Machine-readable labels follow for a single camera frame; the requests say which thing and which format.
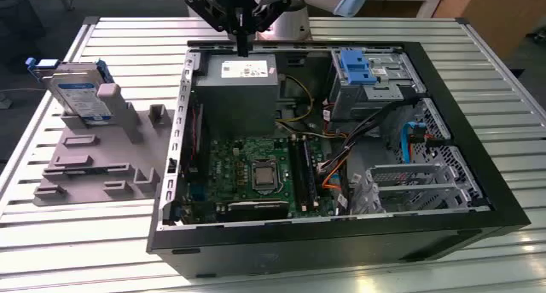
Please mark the black PC case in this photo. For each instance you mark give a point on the black PC case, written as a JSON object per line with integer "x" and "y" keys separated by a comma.
{"x": 298, "y": 251}

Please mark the black RAM slot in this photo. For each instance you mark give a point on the black RAM slot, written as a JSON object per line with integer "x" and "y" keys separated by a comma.
{"x": 295, "y": 171}

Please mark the hard disk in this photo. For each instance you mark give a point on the hard disk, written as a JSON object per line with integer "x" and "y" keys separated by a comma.
{"x": 81, "y": 94}

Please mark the silver CPU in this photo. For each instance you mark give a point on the silver CPU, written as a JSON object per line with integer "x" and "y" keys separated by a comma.
{"x": 265, "y": 177}

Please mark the metal drive cage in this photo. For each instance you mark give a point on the metal drive cage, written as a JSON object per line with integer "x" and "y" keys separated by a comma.
{"x": 354, "y": 101}

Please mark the CPU socket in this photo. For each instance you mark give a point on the CPU socket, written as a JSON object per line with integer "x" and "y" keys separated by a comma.
{"x": 253, "y": 178}

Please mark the black bin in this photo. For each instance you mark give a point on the black bin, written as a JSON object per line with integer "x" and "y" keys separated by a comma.
{"x": 16, "y": 34}

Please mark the wooden cabinet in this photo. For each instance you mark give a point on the wooden cabinet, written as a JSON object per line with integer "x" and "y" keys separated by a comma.
{"x": 504, "y": 11}

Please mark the metal disk bay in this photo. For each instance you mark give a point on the metal disk bay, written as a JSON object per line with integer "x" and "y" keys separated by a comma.
{"x": 409, "y": 186}

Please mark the grey parts rack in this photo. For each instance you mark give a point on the grey parts rack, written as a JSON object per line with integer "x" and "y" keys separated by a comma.
{"x": 107, "y": 158}

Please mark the blue card latch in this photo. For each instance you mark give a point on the blue card latch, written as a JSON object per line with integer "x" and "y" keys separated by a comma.
{"x": 175, "y": 213}

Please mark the green motherboard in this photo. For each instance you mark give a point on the green motherboard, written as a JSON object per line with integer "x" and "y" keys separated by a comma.
{"x": 226, "y": 165}

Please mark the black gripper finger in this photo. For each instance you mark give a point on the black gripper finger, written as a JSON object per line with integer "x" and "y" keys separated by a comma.
{"x": 205, "y": 11}
{"x": 269, "y": 16}

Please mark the grey power supply unit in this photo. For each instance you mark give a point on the grey power supply unit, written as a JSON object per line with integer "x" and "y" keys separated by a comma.
{"x": 234, "y": 98}

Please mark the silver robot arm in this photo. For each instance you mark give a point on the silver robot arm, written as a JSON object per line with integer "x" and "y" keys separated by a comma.
{"x": 290, "y": 24}

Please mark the black graphics card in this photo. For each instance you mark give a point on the black graphics card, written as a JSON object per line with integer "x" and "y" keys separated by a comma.
{"x": 255, "y": 208}

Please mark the blue drive latch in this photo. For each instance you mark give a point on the blue drive latch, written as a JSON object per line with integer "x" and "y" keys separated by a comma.
{"x": 356, "y": 69}

